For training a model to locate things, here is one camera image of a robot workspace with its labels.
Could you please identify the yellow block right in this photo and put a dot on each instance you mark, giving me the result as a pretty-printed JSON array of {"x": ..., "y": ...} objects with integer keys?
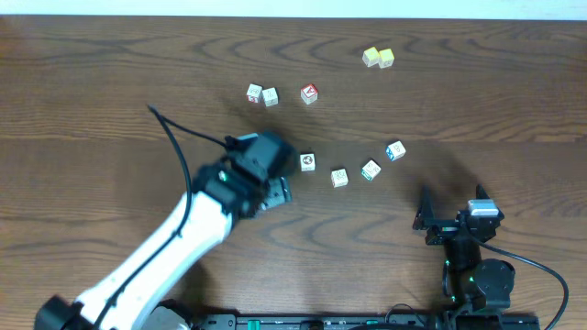
[{"x": 386, "y": 58}]

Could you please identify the soccer ball picture block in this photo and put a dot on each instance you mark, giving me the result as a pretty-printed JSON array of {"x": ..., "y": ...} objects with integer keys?
[{"x": 308, "y": 162}]

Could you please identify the green edged white block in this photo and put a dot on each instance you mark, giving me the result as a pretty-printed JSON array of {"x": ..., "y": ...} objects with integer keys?
[{"x": 370, "y": 170}]

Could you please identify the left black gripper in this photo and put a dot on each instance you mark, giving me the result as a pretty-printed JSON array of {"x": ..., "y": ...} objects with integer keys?
[{"x": 278, "y": 193}]

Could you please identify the yellow block left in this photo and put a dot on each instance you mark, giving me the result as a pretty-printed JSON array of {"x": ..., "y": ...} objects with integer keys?
[{"x": 371, "y": 56}]

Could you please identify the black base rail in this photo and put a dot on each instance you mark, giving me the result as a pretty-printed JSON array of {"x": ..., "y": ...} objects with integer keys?
[{"x": 345, "y": 322}]

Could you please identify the blue edged white block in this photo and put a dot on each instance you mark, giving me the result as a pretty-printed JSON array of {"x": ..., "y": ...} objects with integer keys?
[{"x": 395, "y": 150}]

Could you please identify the white block brown pattern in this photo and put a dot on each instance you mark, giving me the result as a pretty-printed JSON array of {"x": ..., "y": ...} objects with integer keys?
[{"x": 339, "y": 178}]

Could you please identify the red letter A block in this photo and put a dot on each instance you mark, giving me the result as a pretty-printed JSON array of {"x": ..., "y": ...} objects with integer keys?
[{"x": 309, "y": 94}]

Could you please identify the yellow block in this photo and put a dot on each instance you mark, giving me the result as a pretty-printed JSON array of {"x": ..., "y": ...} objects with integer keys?
[
  {"x": 371, "y": 56},
  {"x": 386, "y": 58}
]

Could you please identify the white block plain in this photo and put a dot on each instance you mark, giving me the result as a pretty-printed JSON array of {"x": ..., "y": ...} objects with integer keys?
[{"x": 270, "y": 96}]

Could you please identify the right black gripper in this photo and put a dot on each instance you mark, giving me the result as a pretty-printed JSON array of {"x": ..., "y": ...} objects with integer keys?
[{"x": 426, "y": 219}]

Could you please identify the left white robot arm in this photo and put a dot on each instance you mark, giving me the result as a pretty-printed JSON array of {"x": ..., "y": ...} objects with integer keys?
[{"x": 216, "y": 198}]

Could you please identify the white block red side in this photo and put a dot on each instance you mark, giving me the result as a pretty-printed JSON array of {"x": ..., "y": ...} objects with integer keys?
[{"x": 254, "y": 93}]

